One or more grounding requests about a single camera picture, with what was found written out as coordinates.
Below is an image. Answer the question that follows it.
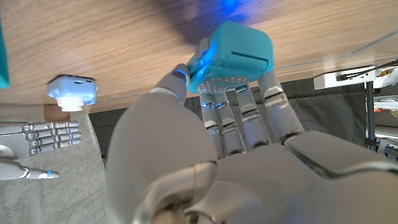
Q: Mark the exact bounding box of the white power strip box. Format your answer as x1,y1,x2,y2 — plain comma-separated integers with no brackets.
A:
313,64,379,91

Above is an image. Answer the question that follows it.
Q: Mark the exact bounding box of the white shelf cabinet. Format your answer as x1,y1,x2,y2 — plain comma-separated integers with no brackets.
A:
373,58,398,162

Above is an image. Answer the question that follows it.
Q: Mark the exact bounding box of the black backdrop stand pole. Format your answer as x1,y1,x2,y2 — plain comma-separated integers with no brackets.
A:
365,81,377,150

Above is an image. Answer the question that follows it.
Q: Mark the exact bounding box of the blue toy camera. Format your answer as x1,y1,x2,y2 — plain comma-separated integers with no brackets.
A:
46,75,98,112

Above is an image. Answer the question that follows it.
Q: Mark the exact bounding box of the teal cube block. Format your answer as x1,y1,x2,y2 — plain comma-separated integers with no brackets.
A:
0,18,10,90

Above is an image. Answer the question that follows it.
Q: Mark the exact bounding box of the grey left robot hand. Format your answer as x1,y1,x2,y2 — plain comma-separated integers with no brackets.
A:
105,63,398,224

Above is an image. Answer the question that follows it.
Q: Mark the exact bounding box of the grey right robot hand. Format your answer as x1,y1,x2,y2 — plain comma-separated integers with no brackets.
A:
0,120,83,181

